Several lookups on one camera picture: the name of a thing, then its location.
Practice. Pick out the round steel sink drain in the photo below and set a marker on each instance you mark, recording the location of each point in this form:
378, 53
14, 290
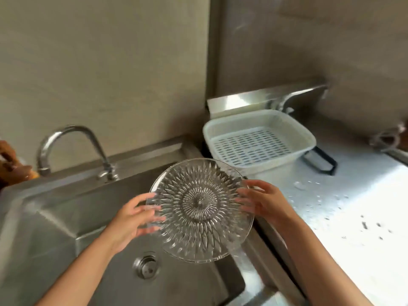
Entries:
146, 266

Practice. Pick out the angular chrome faucet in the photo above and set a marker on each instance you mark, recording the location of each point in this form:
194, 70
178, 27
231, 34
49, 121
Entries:
299, 97

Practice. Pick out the stainless steel sink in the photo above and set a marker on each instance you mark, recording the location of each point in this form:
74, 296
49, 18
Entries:
47, 219

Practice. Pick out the curved chrome faucet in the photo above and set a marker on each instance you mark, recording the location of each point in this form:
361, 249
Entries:
92, 140

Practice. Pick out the white slotted plastic basket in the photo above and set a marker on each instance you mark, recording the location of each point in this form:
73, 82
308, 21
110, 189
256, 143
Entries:
255, 146

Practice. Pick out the steel backsplash panel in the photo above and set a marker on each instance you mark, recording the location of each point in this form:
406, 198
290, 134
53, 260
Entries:
242, 100

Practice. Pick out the person's left forearm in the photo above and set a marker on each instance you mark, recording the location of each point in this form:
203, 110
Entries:
83, 274

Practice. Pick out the person's left hand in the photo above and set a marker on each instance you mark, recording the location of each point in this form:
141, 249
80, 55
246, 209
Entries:
130, 223

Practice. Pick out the clear cut glass plate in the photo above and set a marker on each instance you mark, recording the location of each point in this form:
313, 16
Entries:
199, 219

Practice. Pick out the person's right forearm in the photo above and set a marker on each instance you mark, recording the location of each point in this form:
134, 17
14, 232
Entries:
322, 264

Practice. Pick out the person's right hand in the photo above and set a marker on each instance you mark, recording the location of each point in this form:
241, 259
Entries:
271, 203

